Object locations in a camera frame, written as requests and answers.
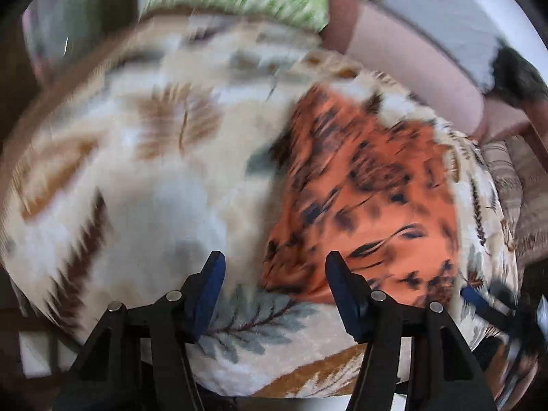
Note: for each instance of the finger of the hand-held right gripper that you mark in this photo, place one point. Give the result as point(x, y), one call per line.
point(476, 300)

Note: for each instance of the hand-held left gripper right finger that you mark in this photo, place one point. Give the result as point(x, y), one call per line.
point(342, 287)

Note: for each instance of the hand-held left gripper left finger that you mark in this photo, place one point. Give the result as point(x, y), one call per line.
point(213, 280)

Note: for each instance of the orange floral garment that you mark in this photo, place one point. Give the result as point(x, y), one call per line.
point(364, 205)

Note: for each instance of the leaf print blanket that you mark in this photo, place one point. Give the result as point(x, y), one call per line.
point(150, 180)

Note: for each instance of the striped beige cloth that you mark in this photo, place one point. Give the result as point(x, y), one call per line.
point(505, 171)

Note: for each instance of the dark cloth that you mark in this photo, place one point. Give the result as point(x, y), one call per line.
point(513, 77)

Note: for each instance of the pink checked pillow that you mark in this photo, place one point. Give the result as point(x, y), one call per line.
point(406, 51)

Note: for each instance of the grey pillow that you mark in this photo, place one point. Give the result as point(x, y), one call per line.
point(441, 13)

